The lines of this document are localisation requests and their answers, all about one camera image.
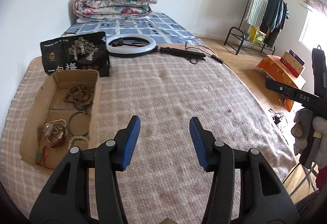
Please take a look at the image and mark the yellow green box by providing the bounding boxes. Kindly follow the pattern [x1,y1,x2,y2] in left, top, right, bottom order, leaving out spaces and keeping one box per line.
[248,26,266,46]

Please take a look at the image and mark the white gloved right hand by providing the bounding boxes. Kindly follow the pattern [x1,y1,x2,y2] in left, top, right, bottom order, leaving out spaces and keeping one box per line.
[291,108,326,169]

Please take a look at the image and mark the folded floral quilt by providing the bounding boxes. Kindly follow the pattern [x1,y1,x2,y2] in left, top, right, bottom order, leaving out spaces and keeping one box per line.
[73,0,157,22]

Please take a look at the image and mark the cream bead bracelet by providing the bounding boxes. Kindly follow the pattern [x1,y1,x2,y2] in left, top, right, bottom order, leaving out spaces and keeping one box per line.
[67,134,90,152]

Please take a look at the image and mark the black clothes rack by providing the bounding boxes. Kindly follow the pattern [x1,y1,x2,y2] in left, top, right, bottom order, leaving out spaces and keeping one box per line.
[223,0,289,55]

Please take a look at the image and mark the black cable with switch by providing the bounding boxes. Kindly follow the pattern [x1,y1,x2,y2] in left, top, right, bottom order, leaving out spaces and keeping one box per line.
[184,41,232,70]

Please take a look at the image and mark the striped hanging towel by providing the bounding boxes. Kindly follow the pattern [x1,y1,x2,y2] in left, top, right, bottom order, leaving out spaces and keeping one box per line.
[244,0,269,28]

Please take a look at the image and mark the open cardboard box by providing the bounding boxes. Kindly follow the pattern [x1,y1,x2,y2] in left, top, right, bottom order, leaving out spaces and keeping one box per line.
[20,70,100,174]

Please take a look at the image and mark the white ring light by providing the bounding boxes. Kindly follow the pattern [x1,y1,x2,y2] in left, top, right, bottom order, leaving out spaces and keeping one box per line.
[106,34,157,58]

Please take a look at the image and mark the black printed snack bag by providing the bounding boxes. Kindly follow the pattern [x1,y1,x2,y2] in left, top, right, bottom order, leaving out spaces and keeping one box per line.
[40,32,110,77]

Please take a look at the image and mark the blue checked bed sheet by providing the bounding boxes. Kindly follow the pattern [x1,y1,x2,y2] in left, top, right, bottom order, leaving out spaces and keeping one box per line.
[64,12,204,45]

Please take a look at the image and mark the red wooden block bracelet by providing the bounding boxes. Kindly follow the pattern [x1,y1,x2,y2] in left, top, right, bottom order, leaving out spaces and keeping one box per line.
[43,123,68,148]

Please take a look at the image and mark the red cord jade pendant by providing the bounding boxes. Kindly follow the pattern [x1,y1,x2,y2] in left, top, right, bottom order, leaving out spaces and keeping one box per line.
[36,145,54,170]

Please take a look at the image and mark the power strip with cables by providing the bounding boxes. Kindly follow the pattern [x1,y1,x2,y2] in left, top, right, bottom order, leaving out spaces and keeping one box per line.
[268,108,288,132]

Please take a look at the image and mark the dark hanging clothes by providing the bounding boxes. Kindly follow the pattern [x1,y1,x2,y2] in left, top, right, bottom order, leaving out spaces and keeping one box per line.
[259,0,289,48]

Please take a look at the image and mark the brown wooden bead necklace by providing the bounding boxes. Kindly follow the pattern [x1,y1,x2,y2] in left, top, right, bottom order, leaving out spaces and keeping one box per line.
[64,85,94,111]

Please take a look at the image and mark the black folded tripod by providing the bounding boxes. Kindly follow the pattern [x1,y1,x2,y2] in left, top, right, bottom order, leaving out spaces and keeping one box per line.
[153,46,205,64]

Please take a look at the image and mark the black bangle ring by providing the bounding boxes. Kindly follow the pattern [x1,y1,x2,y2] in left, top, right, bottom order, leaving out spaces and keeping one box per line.
[69,110,92,137]

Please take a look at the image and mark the red tan book box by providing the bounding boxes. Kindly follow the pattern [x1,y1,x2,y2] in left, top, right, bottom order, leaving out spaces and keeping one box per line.
[280,50,305,77]

